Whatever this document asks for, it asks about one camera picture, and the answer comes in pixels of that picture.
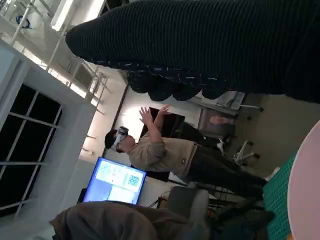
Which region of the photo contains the person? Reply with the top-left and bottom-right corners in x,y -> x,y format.
49,186 -> 211,240
104,104 -> 268,201

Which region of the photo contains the white vr headset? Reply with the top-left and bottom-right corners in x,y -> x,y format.
111,125 -> 130,151

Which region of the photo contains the dark window with white bars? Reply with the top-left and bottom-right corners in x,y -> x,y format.
0,83 -> 63,218

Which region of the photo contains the green cutting mat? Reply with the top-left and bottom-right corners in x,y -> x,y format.
262,149 -> 301,240

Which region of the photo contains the pink bowl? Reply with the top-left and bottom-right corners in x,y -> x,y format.
286,122 -> 320,240

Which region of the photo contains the white chair base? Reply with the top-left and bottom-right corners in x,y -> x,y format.
233,139 -> 261,167

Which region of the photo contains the bright blue monitor screen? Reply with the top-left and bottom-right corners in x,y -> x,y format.
82,156 -> 148,206

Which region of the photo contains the grey office chair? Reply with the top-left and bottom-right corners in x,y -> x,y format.
198,91 -> 265,138

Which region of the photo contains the white ceiling grid frame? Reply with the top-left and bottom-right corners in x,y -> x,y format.
0,0 -> 113,116

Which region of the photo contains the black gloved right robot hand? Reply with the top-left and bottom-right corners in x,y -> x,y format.
65,0 -> 320,105

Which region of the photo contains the dark monitor screen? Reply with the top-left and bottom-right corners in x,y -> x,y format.
141,106 -> 186,138

